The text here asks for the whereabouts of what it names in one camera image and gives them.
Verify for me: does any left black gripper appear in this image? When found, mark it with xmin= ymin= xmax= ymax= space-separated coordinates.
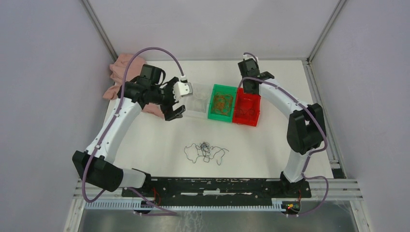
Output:
xmin=151 ymin=77 xmax=186 ymax=121

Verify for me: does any black cable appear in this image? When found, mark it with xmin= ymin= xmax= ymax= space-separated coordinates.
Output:
xmin=235 ymin=102 xmax=257 ymax=119
xmin=184 ymin=142 xmax=230 ymax=166

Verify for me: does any thin white cable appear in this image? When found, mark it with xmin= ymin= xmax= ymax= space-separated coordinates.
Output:
xmin=189 ymin=88 xmax=210 ymax=113

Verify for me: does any orange cable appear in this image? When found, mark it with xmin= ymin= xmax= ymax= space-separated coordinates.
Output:
xmin=213 ymin=93 xmax=234 ymax=116

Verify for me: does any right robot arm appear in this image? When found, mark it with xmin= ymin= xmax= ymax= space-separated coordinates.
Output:
xmin=238 ymin=58 xmax=327 ymax=197

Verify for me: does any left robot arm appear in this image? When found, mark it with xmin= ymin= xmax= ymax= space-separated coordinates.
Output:
xmin=72 ymin=64 xmax=193 ymax=197

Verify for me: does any clear plastic bin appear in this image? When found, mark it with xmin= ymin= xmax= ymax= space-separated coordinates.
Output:
xmin=182 ymin=83 xmax=213 ymax=119

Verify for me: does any red plastic bin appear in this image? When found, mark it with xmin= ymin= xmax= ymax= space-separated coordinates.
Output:
xmin=232 ymin=87 xmax=261 ymax=127

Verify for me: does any green plastic bin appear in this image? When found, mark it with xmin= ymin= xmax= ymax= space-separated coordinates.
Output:
xmin=207 ymin=84 xmax=237 ymax=123

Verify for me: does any pink cloth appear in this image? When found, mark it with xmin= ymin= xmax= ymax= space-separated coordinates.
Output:
xmin=102 ymin=53 xmax=164 ymax=117

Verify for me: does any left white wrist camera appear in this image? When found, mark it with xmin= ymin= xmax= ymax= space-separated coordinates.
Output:
xmin=173 ymin=75 xmax=193 ymax=101

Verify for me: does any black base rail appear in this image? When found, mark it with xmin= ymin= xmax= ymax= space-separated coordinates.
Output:
xmin=137 ymin=177 xmax=312 ymax=206

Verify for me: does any white slotted cable duct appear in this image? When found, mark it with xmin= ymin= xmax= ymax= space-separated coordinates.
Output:
xmin=84 ymin=199 xmax=285 ymax=212

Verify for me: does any aluminium frame rail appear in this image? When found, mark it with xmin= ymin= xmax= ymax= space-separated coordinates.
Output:
xmin=73 ymin=178 xmax=363 ymax=201

